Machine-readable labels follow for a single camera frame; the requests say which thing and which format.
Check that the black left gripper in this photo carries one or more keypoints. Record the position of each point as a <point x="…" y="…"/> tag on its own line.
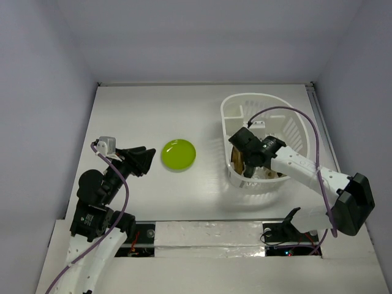
<point x="143" y="163"/>

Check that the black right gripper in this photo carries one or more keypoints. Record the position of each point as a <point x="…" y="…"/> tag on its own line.
<point x="247" y="153"/>

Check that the yellow patterned plate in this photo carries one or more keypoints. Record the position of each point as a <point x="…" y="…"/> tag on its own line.
<point x="237" y="161"/>

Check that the lime green plate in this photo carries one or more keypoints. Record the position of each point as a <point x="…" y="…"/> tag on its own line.
<point x="178" y="155"/>

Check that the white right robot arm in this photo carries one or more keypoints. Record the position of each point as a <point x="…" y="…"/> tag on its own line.
<point x="348" y="200"/>

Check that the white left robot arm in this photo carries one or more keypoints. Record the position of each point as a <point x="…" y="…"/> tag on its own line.
<point x="97" y="231"/>

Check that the white plastic dish rack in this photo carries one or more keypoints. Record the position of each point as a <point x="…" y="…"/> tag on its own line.
<point x="285" y="125"/>

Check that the cream plate with flower print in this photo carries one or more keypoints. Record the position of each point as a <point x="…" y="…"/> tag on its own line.
<point x="271" y="174"/>

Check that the white foam strip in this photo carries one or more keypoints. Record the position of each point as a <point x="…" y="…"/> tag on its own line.
<point x="208" y="239"/>

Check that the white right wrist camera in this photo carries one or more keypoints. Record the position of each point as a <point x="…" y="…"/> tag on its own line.
<point x="257" y="125"/>

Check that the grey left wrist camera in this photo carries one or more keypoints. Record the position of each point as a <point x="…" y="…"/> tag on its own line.
<point x="106" y="146"/>

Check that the aluminium rail at right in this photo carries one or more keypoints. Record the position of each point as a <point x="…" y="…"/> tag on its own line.
<point x="325" y="137"/>

